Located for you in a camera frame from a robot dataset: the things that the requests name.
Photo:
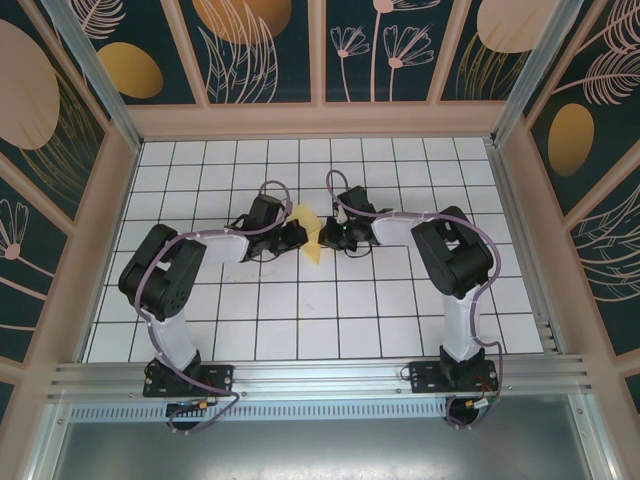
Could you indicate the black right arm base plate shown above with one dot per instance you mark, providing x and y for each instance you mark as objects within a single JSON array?
[{"x": 425, "y": 380}]

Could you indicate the aluminium corner post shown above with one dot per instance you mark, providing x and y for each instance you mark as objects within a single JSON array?
[
  {"x": 540, "y": 65},
  {"x": 95, "y": 75}
]

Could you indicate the aluminium side rail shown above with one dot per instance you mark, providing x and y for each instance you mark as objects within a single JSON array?
[{"x": 522, "y": 250}]

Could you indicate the grey sheet metal panel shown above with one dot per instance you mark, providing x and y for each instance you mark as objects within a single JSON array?
[{"x": 320, "y": 450}]

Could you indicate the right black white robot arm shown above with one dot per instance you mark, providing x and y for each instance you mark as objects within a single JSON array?
[{"x": 455, "y": 260}]

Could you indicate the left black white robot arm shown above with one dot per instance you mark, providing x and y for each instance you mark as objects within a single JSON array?
[{"x": 160, "y": 275}]

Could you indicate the long aluminium mounting rail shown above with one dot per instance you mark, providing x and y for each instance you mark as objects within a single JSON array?
[{"x": 320, "y": 375}]

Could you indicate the aluminium frame bar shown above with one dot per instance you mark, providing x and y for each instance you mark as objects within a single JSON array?
[
  {"x": 592, "y": 440},
  {"x": 50, "y": 440}
]

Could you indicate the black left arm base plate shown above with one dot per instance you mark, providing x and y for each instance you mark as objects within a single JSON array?
[{"x": 220, "y": 380}]

